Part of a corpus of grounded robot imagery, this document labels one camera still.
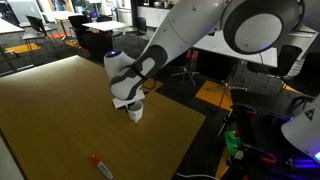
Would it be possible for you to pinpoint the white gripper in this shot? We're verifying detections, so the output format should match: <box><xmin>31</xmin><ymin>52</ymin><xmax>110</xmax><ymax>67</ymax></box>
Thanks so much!
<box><xmin>112</xmin><ymin>90</ymin><xmax>145</xmax><ymax>109</ymax></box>

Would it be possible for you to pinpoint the white ceramic mug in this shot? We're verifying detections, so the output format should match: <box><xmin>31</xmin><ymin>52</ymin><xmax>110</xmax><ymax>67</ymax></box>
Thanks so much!
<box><xmin>128</xmin><ymin>101</ymin><xmax>144</xmax><ymax>123</ymax></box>

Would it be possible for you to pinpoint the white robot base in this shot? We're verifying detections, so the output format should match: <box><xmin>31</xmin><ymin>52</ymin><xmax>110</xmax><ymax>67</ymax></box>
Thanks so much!
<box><xmin>281</xmin><ymin>96</ymin><xmax>320</xmax><ymax>163</ymax></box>

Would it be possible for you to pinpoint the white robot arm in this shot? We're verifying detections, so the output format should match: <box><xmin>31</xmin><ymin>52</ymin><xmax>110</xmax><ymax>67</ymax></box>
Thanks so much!
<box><xmin>104</xmin><ymin>0</ymin><xmax>320</xmax><ymax>108</ymax></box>

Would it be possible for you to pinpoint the white office table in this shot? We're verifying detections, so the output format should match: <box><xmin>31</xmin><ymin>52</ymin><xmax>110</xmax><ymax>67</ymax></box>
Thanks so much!
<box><xmin>84</xmin><ymin>21</ymin><xmax>128</xmax><ymax>32</ymax></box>

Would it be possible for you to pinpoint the red and white marker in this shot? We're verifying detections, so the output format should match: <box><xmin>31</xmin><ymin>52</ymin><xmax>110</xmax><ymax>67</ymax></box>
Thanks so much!
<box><xmin>92</xmin><ymin>155</ymin><xmax>113</xmax><ymax>180</ymax></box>

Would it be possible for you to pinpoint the green plastic part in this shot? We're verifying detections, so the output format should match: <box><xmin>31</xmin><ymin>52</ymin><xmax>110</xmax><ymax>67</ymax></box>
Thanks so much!
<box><xmin>225</xmin><ymin>130</ymin><xmax>240</xmax><ymax>156</ymax></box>

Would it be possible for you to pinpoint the black office chair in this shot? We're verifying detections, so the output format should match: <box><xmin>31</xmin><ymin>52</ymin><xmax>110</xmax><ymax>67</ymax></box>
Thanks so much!
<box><xmin>22</xmin><ymin>15</ymin><xmax>54</xmax><ymax>52</ymax></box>

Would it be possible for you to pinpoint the black chair right side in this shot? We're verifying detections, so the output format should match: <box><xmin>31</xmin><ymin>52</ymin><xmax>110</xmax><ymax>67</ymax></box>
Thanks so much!
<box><xmin>279</xmin><ymin>52</ymin><xmax>320</xmax><ymax>97</ymax></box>

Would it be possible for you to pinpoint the white long desk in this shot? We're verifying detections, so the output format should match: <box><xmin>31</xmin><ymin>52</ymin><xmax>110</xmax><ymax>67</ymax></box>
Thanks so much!
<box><xmin>193</xmin><ymin>24</ymin><xmax>319</xmax><ymax>68</ymax></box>

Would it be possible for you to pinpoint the red-handled clamp tool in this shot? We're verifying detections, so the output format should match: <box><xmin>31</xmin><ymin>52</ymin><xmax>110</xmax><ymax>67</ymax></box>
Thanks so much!
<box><xmin>218</xmin><ymin>103</ymin><xmax>257</xmax><ymax>136</ymax></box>

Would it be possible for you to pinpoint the white cable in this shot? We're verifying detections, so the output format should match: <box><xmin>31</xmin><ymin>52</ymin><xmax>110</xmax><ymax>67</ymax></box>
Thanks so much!
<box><xmin>175</xmin><ymin>172</ymin><xmax>221</xmax><ymax>180</ymax></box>

